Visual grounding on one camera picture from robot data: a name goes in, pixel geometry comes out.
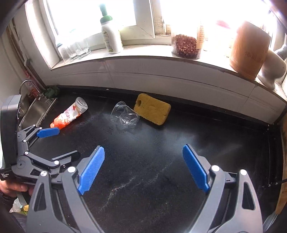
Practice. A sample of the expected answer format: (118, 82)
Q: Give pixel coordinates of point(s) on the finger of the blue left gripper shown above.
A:
(43, 133)
(66, 158)

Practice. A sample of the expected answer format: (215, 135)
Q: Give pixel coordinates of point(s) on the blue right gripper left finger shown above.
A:
(88, 169)

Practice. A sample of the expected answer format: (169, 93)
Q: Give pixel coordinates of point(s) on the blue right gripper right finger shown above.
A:
(198, 173)

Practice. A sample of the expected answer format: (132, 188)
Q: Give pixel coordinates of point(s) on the orange plastic drink bottle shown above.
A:
(70, 114)

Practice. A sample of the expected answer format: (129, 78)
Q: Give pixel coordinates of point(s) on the clear crushed plastic cup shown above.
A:
(124, 117)

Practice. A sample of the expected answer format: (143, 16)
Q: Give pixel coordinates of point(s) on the person's left hand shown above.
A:
(11, 188)

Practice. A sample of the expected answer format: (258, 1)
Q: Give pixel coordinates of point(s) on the stainless steel sink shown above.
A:
(36, 113)

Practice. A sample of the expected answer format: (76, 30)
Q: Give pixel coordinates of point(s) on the chrome faucet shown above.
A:
(30, 96)

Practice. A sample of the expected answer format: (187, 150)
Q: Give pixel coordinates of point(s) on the dark green cloth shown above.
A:
(52, 92)

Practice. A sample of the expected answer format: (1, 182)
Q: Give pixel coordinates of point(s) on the red detergent bottle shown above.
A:
(34, 89)

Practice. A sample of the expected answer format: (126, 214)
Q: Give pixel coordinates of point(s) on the yellow brown sponge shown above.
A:
(152, 109)

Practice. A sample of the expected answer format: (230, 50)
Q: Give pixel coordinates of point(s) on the clear drinking glass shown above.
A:
(82, 48)
(71, 50)

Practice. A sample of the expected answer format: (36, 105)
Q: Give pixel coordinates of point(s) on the white detergent bottle green cap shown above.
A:
(110, 33)

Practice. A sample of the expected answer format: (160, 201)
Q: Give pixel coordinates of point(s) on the jar of red beans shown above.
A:
(185, 46)

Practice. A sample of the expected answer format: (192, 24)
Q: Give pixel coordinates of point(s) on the white ceramic mortar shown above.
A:
(273, 68)

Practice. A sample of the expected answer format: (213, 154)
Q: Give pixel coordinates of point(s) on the wooden utensil holder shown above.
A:
(249, 50)

